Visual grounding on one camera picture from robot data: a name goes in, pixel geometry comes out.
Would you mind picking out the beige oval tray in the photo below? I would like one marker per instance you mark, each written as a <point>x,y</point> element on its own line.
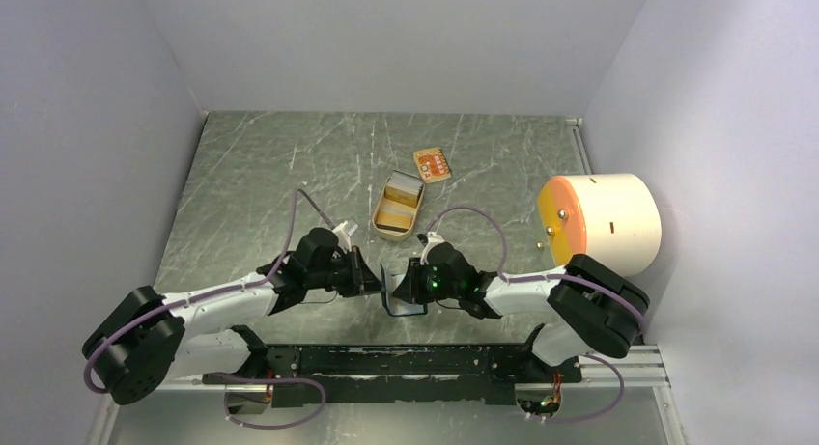
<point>394,221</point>

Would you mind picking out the orange patterned card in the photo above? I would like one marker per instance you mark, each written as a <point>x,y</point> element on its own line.
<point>432,165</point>

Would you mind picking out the black card holder wallet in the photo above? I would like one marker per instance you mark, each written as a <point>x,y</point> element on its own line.
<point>394,307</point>

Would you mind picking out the aluminium frame extrusion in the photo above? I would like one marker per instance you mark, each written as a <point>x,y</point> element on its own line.
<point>633,365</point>

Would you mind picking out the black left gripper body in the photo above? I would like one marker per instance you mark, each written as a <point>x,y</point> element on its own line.
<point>338,271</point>

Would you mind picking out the cream cylinder orange face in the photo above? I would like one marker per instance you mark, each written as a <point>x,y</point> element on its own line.
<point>612,218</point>

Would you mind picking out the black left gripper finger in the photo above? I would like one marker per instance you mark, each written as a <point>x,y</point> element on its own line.
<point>351,290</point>
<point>361,272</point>

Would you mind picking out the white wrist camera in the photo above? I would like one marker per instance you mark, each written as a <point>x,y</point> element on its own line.
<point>429,241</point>
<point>344,232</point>

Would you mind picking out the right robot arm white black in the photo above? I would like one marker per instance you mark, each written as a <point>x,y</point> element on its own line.
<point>597,309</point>

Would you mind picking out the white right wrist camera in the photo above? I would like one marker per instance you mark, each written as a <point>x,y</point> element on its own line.
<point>429,241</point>

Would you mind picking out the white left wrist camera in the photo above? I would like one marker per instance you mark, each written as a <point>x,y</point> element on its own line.
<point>344,232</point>

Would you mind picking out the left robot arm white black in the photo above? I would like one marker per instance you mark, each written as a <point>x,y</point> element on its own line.
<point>150,337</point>

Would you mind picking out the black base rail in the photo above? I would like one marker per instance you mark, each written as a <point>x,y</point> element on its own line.
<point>424,391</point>

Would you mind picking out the grey credit card stack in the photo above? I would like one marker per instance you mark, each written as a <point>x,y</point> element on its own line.
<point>403,188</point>

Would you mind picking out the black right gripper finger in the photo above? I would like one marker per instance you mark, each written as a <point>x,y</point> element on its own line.
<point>407,294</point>
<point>414,275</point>

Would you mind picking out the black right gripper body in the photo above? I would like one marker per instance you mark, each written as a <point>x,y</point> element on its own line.
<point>434,288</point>

